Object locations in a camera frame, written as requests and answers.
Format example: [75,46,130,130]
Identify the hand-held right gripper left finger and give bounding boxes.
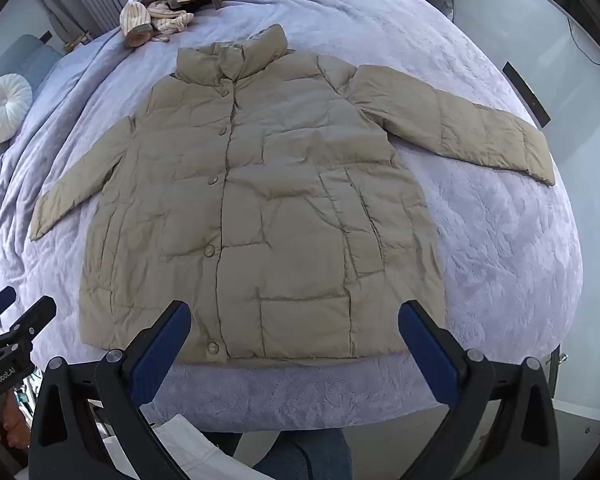
[28,300,193,480]

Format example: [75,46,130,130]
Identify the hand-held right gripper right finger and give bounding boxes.
[397,300,561,480]

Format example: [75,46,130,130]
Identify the beige puffer jacket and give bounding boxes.
[30,24,557,363]

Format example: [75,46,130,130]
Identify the pile of striped clothes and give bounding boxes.
[120,0,221,48]

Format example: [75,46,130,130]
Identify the person's left hand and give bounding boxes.
[0,400,32,453]

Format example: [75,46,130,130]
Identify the purple bed blanket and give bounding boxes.
[0,0,584,433]

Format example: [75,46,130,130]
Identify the person's white top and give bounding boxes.
[147,412,263,480]

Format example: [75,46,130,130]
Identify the white round cushion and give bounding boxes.
[0,74,33,145]

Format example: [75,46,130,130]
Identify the blue-grey quilted headboard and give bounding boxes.
[0,34,65,221]

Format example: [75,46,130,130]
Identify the small yellow object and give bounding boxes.
[62,30,88,53]

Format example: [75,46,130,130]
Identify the round side table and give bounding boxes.
[427,0,457,25]

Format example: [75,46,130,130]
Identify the dark bed frame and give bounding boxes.
[550,342,568,403]

